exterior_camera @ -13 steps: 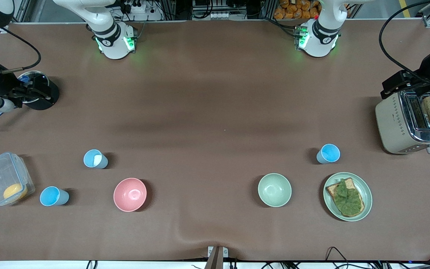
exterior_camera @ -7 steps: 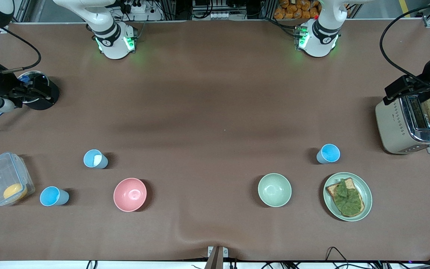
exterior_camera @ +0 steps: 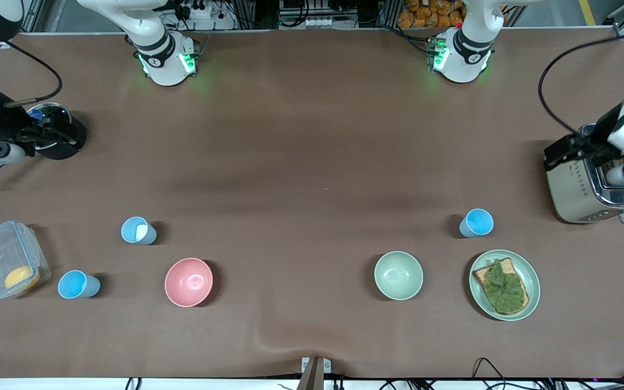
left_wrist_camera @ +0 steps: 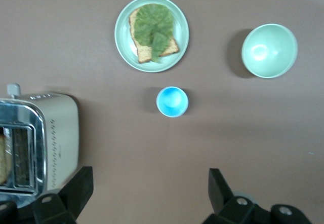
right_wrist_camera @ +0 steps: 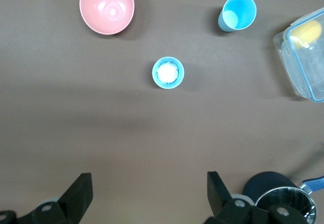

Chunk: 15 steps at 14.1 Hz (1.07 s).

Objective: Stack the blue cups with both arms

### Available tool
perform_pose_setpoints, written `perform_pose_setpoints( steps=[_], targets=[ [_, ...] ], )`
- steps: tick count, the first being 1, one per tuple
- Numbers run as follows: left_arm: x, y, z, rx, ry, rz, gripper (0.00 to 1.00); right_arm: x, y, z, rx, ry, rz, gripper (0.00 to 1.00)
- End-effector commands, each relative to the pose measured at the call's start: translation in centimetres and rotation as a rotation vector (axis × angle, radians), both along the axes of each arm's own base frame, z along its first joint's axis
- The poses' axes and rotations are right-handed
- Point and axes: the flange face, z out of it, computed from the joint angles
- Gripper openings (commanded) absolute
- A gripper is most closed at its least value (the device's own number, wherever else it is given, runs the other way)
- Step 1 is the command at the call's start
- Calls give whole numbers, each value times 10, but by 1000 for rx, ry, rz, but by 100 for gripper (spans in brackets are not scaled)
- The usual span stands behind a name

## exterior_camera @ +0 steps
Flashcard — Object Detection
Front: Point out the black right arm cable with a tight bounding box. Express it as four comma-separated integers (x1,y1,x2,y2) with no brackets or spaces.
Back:
0,39,63,108

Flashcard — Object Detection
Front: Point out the looped black cable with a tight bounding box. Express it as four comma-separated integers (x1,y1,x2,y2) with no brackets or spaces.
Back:
472,357,508,390

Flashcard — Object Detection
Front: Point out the glass pot lid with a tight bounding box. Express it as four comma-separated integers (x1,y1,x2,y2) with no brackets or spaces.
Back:
26,103,72,150

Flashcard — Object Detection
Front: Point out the white power strip with plugs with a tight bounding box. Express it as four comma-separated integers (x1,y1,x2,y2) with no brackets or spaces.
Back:
179,0,222,22

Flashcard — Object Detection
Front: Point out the pink bowl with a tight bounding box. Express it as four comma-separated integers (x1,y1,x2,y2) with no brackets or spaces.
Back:
164,257,214,308

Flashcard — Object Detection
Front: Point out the green lettuce leaf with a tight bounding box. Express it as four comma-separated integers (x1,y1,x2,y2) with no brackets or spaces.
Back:
485,260,527,314

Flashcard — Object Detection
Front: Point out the pale green plate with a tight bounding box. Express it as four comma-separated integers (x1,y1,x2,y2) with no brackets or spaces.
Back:
469,249,541,322

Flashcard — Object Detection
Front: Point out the bag of orange buns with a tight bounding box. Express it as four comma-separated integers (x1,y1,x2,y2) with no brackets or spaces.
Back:
397,0,467,29

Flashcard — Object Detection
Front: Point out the toast slice under lettuce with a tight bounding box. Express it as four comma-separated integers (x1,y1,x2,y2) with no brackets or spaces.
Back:
472,258,530,316

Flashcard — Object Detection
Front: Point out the black cooking pot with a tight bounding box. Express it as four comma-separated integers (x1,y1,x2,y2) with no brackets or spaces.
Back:
26,103,87,160

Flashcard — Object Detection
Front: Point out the blue plastic cup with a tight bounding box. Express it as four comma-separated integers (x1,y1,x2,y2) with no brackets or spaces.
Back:
57,270,101,300
459,208,495,238
121,216,158,245

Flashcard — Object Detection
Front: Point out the brown table cloth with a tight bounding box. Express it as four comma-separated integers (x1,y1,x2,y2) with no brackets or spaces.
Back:
0,27,624,380

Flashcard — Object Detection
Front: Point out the silver beige toaster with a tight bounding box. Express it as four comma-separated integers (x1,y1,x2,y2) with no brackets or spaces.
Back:
543,123,624,224

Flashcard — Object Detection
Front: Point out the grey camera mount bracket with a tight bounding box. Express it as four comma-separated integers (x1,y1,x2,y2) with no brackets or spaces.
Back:
297,356,332,390

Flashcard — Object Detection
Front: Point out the pale green bowl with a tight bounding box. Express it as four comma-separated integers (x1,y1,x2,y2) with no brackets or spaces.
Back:
374,251,424,301

